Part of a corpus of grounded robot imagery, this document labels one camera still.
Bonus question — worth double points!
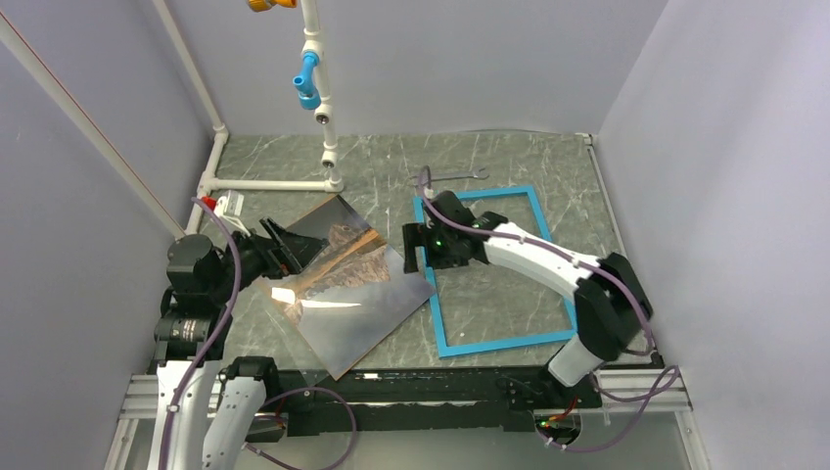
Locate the blue wooden picture frame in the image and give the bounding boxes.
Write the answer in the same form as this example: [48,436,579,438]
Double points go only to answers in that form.
[412,185,578,360]

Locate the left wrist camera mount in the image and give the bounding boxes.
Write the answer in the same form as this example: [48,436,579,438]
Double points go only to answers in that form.
[200,190,245,219]

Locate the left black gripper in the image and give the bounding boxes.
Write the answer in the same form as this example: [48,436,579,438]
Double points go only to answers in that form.
[209,214,328,302]

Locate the blue pipe fitting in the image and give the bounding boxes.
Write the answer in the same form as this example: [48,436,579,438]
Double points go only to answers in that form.
[293,51,321,111]

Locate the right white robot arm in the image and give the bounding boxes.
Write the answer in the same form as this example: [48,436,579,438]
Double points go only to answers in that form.
[401,191,654,406]

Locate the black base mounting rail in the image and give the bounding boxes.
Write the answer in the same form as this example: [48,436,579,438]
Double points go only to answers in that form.
[252,366,602,442]

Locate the white pvc pipe structure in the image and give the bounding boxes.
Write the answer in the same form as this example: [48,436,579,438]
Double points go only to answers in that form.
[1,1,345,241]

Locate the landscape photo print board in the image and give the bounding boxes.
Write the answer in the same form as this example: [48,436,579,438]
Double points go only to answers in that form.
[263,196,435,384]

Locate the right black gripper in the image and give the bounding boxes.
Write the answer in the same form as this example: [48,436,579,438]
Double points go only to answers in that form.
[402,221,468,274]

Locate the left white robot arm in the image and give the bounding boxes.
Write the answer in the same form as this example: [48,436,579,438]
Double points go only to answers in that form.
[148,218,329,469]

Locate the aluminium extrusion frame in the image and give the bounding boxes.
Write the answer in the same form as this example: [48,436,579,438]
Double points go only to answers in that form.
[103,366,715,470]

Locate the orange pipe fitting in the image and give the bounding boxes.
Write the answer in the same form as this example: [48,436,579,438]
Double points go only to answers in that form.
[248,0,298,13]

